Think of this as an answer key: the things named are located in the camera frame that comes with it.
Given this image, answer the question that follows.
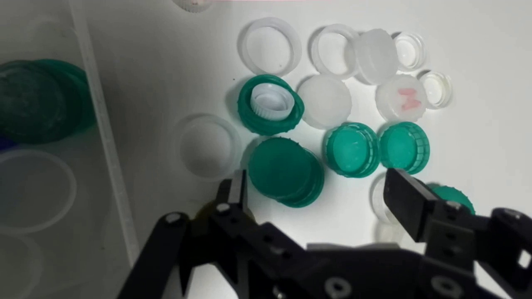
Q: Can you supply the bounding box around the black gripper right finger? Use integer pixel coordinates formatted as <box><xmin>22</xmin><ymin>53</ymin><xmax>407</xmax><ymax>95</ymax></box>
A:
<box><xmin>383</xmin><ymin>168</ymin><xmax>532</xmax><ymax>291</ymax></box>

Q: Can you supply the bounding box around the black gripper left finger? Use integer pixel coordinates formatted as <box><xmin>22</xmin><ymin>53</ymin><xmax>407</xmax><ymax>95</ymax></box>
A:
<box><xmin>118</xmin><ymin>168</ymin><xmax>306</xmax><ymax>299</ymax></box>

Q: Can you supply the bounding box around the green bottle cap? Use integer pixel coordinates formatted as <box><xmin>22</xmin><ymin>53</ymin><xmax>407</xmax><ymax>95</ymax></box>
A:
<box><xmin>321</xmin><ymin>122</ymin><xmax>383</xmax><ymax>180</ymax></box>
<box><xmin>429</xmin><ymin>181</ymin><xmax>477</xmax><ymax>216</ymax></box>
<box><xmin>378</xmin><ymin>120</ymin><xmax>432</xmax><ymax>175</ymax></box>
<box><xmin>246</xmin><ymin>137</ymin><xmax>326</xmax><ymax>210</ymax></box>
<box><xmin>0</xmin><ymin>58</ymin><xmax>97</xmax><ymax>146</ymax></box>

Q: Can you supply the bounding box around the white cap with red mark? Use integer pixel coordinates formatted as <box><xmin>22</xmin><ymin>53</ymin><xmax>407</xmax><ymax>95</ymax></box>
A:
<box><xmin>374</xmin><ymin>73</ymin><xmax>429</xmax><ymax>123</ymax></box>

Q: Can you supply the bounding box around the small clear cap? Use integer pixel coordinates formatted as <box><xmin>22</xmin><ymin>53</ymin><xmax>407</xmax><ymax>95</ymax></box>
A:
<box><xmin>391</xmin><ymin>30</ymin><xmax>427</xmax><ymax>72</ymax></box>
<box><xmin>417</xmin><ymin>68</ymin><xmax>454</xmax><ymax>110</ymax></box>

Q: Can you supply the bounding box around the white bottle cap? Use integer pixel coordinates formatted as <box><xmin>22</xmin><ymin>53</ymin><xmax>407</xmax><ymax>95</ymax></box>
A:
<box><xmin>173</xmin><ymin>0</ymin><xmax>216</xmax><ymax>15</ymax></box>
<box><xmin>344</xmin><ymin>27</ymin><xmax>401</xmax><ymax>87</ymax></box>
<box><xmin>294</xmin><ymin>73</ymin><xmax>353</xmax><ymax>132</ymax></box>

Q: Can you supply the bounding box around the green cap holding white cap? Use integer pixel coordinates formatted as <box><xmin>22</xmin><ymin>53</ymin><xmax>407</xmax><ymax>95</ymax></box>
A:
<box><xmin>236</xmin><ymin>73</ymin><xmax>306</xmax><ymax>137</ymax></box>

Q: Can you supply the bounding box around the small white cap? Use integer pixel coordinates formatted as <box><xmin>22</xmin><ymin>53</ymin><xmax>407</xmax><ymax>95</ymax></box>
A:
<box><xmin>251</xmin><ymin>83</ymin><xmax>296</xmax><ymax>122</ymax></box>

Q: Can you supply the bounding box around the clear ring cap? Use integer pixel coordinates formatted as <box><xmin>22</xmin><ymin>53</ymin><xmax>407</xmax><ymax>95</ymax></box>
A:
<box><xmin>175</xmin><ymin>112</ymin><xmax>241</xmax><ymax>181</ymax></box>

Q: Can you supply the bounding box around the white ring cap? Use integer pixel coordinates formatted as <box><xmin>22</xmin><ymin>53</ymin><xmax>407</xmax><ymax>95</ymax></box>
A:
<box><xmin>236</xmin><ymin>17</ymin><xmax>303</xmax><ymax>77</ymax></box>
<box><xmin>308</xmin><ymin>24</ymin><xmax>359</xmax><ymax>80</ymax></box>

